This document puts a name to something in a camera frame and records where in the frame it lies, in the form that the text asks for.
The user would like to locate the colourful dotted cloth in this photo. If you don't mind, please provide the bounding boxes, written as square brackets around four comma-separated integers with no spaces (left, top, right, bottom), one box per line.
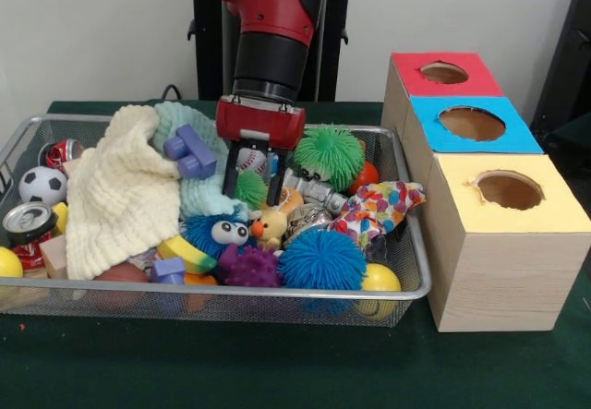
[328,180,427,249]

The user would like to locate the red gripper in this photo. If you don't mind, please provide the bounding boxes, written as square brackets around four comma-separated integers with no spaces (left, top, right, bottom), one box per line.
[215,96,307,208]

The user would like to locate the silver wire mesh bin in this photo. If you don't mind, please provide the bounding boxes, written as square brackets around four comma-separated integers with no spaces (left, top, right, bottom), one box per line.
[0,114,433,328]

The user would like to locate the blue spiky rubber ball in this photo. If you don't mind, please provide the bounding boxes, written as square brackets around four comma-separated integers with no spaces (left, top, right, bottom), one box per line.
[278,229,368,290]

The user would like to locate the yellow plush duck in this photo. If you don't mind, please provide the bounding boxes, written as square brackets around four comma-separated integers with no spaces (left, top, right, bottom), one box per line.
[250,209,288,249]

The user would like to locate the cream muslin cloth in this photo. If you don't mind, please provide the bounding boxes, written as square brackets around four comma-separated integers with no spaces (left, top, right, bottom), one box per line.
[66,104,184,281]

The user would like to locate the black chair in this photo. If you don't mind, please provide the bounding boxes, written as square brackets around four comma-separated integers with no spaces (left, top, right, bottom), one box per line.
[529,0,591,188]

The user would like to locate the blue fuzzy toy with eyes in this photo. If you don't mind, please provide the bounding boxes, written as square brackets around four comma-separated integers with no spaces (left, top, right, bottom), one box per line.
[180,212,253,260]

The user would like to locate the dark green tablecloth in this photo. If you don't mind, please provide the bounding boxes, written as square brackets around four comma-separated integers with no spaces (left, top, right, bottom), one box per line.
[0,99,591,409]

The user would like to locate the purple plastic building block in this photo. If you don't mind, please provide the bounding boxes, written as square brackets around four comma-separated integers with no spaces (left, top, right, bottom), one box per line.
[163,124,217,180]

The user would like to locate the wooden box with three holes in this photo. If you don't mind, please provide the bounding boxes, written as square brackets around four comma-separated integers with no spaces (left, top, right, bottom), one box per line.
[380,51,591,334]

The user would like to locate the large green spiky ball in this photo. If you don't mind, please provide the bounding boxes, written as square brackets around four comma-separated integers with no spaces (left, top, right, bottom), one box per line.
[293,124,366,189]

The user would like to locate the black and white soccer ball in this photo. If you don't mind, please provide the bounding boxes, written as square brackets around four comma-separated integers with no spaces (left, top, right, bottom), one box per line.
[18,166,69,207]

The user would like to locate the mint green muslin cloth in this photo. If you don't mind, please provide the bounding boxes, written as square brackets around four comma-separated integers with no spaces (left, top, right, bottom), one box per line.
[151,102,248,221]

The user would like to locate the purple spiky rubber ball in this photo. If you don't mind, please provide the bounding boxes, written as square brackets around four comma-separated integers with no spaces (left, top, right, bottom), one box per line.
[217,243,283,288]

